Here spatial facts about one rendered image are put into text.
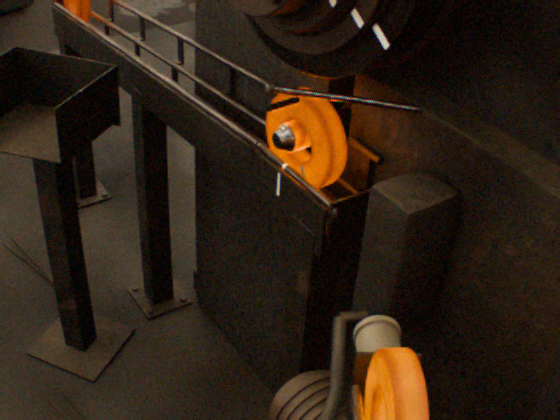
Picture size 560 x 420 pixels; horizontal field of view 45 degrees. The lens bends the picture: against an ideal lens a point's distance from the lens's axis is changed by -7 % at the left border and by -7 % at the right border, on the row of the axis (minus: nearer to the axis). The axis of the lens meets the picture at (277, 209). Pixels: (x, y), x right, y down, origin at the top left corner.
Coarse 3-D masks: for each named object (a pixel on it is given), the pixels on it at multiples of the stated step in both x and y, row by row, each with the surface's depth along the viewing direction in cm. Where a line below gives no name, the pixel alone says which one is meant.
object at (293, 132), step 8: (344, 112) 110; (344, 120) 109; (280, 128) 105; (288, 128) 105; (296, 128) 105; (304, 128) 106; (344, 128) 109; (272, 136) 106; (280, 136) 105; (288, 136) 105; (296, 136) 105; (304, 136) 106; (280, 144) 105; (288, 144) 105; (296, 144) 105; (304, 144) 106; (288, 152) 107
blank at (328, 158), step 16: (288, 96) 106; (272, 112) 110; (288, 112) 107; (304, 112) 104; (320, 112) 102; (336, 112) 103; (272, 128) 112; (320, 128) 102; (336, 128) 102; (272, 144) 113; (320, 144) 103; (336, 144) 102; (288, 160) 111; (304, 160) 109; (320, 160) 105; (336, 160) 103; (304, 176) 109; (320, 176) 106; (336, 176) 106
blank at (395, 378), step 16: (384, 352) 71; (400, 352) 70; (368, 368) 77; (384, 368) 70; (400, 368) 68; (416, 368) 68; (368, 384) 77; (384, 384) 70; (400, 384) 66; (416, 384) 66; (368, 400) 77; (384, 400) 75; (400, 400) 65; (416, 400) 65; (368, 416) 76; (384, 416) 75; (400, 416) 64; (416, 416) 64
